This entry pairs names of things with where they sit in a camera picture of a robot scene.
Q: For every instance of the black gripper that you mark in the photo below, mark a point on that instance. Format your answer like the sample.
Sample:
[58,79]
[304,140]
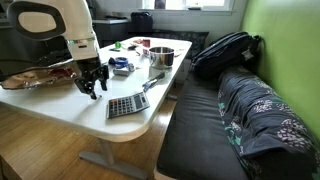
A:
[90,68]

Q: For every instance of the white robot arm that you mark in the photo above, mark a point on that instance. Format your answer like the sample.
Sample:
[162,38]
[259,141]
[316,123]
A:
[76,30]

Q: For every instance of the small green object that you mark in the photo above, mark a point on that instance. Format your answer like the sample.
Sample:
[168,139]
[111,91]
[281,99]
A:
[118,44]

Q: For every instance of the blue tape roll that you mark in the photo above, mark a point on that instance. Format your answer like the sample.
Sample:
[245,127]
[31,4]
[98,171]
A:
[121,61]

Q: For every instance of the grey desk calculator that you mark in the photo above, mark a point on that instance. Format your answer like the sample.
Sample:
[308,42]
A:
[128,105]

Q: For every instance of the dark background desk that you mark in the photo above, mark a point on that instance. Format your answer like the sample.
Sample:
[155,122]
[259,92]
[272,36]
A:
[110,30]

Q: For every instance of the red cup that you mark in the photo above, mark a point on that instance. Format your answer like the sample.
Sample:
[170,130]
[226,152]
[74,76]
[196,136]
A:
[146,43]

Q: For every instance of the stainless steel pot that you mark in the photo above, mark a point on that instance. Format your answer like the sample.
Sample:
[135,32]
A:
[161,56]

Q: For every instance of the black bag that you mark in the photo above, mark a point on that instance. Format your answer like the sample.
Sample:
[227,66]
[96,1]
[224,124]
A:
[141,21]

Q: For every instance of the grey table leg foot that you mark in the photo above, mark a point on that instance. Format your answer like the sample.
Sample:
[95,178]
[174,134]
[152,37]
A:
[110,160]

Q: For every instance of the burl wood slab board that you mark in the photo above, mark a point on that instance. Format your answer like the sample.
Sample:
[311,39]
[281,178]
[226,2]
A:
[13,81]

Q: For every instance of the black futon sofa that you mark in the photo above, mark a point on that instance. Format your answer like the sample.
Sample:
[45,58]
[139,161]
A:
[196,133]

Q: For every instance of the light wooden furniture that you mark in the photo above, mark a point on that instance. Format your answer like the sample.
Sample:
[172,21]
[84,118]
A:
[8,170]

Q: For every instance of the black backpack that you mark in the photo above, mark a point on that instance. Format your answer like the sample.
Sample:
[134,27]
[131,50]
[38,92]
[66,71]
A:
[223,55]

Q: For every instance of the dark floral blanket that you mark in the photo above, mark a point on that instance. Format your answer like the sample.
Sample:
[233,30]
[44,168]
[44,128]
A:
[266,116]

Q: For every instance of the window with white frame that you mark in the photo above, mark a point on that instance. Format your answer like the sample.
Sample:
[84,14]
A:
[186,4]

